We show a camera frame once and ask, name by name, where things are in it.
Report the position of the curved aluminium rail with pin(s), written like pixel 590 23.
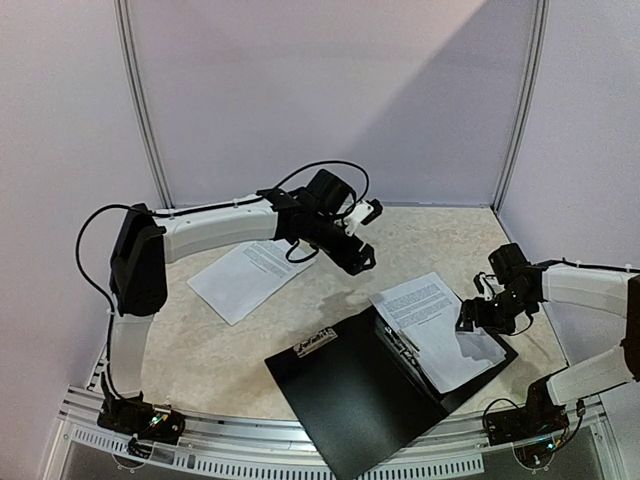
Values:
pixel 456 434

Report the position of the black file folder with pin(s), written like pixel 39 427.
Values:
pixel 359 397

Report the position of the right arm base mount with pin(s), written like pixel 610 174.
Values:
pixel 505 422

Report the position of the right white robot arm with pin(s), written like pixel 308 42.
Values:
pixel 602 303

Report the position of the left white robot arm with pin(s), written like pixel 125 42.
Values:
pixel 150 240

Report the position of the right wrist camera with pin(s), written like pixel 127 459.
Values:
pixel 483 284

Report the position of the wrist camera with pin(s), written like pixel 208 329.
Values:
pixel 362 214
pixel 483 284

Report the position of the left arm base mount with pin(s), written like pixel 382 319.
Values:
pixel 139 419

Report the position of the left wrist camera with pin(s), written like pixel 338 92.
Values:
pixel 362 214

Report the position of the right aluminium frame post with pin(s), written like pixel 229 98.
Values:
pixel 525 98

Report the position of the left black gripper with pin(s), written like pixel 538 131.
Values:
pixel 354 266

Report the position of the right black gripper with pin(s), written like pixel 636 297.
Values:
pixel 480 308

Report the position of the printed paper stack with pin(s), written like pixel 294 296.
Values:
pixel 245 277

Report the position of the perforated white cable tray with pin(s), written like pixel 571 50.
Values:
pixel 94 455

